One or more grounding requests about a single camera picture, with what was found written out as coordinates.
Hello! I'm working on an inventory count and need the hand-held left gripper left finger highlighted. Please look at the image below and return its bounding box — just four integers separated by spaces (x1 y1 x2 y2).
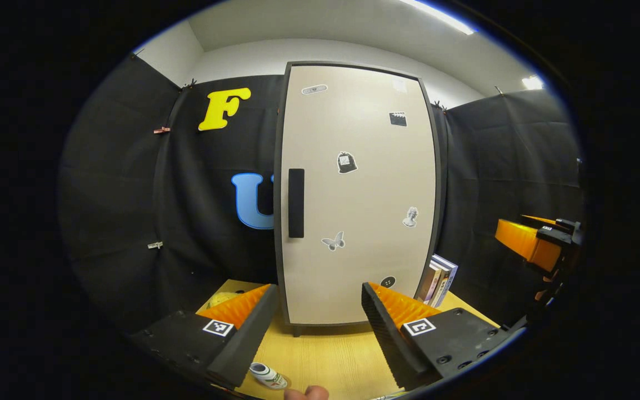
131 284 279 389

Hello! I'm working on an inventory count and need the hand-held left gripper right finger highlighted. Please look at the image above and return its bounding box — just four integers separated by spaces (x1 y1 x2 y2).
361 281 513 392

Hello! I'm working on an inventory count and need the white bottle green label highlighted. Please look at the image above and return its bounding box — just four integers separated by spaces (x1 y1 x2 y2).
249 362 289 390

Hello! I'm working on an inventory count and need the black door handle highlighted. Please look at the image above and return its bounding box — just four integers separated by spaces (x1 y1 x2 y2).
288 168 306 239

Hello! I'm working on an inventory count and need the dark grey cabinet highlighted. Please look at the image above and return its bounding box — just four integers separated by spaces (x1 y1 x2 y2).
272 59 449 338

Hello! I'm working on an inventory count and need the yellow textured toy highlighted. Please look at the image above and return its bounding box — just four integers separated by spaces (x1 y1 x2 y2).
204 291 243 312

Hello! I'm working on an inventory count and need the purple spine book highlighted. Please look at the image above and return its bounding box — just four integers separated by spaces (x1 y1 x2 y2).
415 261 439 304

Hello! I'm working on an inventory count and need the tan spine book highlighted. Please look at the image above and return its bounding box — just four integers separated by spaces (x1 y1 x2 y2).
424 258 450 307

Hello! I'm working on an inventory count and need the white blue spine book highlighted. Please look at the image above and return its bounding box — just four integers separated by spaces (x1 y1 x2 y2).
432 253 459 309

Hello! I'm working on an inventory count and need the black backdrop cloth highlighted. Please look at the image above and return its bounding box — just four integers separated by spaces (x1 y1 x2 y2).
56 52 585 335

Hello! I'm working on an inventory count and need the long ceiling light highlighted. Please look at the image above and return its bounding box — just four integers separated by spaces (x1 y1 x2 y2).
397 0 477 36

